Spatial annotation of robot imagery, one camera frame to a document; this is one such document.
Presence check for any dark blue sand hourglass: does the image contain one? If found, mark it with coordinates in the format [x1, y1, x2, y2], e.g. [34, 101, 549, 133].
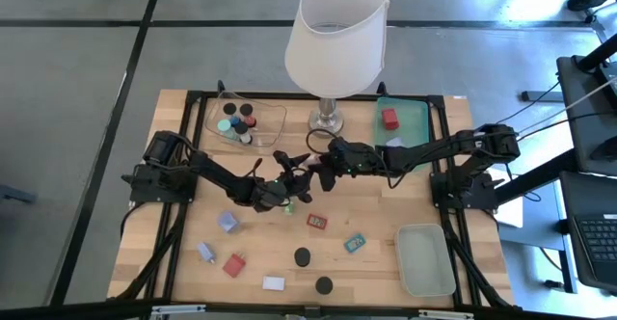
[293, 247, 312, 268]

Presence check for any red power adapter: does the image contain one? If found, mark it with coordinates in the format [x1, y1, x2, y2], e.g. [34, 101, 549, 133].
[222, 252, 248, 280]
[381, 108, 401, 131]

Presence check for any orange sand hourglass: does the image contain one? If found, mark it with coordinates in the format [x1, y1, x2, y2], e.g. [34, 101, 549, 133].
[314, 276, 335, 296]

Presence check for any white rectangular box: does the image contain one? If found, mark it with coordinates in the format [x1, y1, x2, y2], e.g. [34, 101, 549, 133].
[262, 275, 286, 292]

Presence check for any silver table lamp white shade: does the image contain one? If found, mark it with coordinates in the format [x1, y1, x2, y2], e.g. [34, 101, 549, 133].
[283, 0, 390, 139]

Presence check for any black laptop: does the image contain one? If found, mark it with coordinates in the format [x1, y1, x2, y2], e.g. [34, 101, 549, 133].
[560, 170, 617, 293]

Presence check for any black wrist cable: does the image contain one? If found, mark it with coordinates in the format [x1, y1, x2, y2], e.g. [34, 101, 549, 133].
[242, 157, 265, 180]
[305, 127, 341, 156]

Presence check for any red digital clock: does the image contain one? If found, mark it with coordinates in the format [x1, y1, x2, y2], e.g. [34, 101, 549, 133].
[306, 213, 329, 231]

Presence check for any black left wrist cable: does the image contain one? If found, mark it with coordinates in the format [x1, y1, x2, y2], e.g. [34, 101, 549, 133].
[242, 157, 265, 180]

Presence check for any black side desk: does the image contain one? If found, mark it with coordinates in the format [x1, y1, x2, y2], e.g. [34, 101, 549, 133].
[556, 54, 617, 176]

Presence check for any white paper sheet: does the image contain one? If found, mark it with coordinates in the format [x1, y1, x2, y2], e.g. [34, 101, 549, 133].
[496, 197, 524, 228]

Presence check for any grey plastic bin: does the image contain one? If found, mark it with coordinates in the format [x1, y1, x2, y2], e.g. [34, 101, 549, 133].
[393, 223, 458, 298]

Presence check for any white sand hourglass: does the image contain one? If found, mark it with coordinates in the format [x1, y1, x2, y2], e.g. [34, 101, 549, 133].
[233, 120, 254, 147]

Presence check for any teal plastic tray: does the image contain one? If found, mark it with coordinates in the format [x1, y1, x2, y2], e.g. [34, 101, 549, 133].
[373, 95, 432, 174]

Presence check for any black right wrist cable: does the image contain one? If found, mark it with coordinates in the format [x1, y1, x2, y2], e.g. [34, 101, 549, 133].
[305, 127, 341, 156]

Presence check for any silver metal bracket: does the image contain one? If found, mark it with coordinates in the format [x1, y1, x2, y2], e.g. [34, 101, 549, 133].
[149, 303, 207, 317]
[417, 308, 474, 320]

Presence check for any lavender power adapter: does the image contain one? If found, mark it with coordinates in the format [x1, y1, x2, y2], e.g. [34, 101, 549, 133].
[217, 211, 240, 234]

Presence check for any clear plastic bin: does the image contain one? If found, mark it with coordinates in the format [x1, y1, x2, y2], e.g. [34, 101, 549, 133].
[205, 91, 288, 148]

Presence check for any teal digital clock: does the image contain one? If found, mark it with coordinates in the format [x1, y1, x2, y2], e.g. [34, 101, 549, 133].
[343, 233, 367, 254]

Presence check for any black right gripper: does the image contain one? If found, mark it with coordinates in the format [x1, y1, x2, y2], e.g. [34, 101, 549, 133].
[315, 136, 387, 193]

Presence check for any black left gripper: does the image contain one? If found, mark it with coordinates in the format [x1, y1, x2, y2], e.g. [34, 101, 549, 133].
[272, 149, 314, 205]

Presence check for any red sand hourglass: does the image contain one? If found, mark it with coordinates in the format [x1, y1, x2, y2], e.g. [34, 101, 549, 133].
[239, 102, 258, 128]

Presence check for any black aluminium table frame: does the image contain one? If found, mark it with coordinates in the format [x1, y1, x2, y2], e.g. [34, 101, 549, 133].
[108, 81, 522, 320]

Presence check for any grey-blue power adapter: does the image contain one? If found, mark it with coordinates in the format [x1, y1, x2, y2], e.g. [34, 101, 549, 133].
[196, 241, 217, 265]

